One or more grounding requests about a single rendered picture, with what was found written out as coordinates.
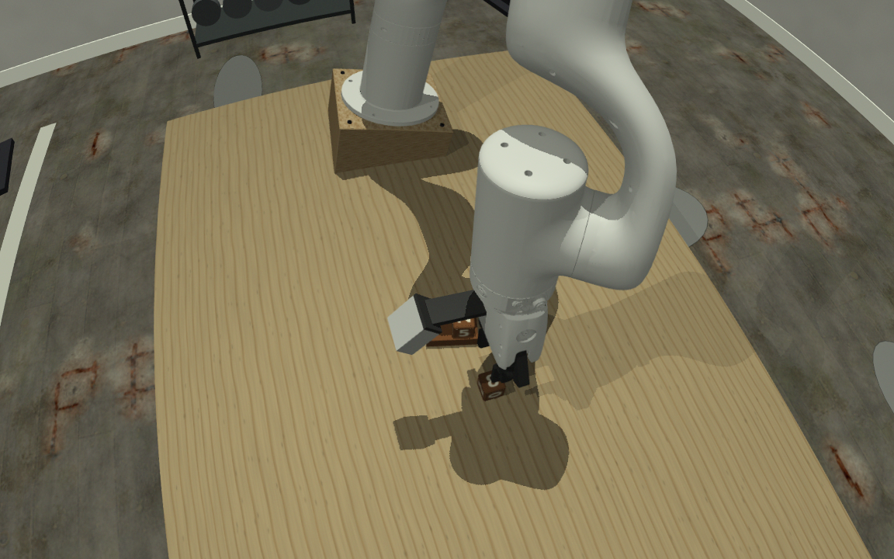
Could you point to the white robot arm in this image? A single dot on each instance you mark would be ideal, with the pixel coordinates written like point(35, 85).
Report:
point(534, 218)

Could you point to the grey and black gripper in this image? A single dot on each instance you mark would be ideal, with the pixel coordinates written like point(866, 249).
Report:
point(511, 335)

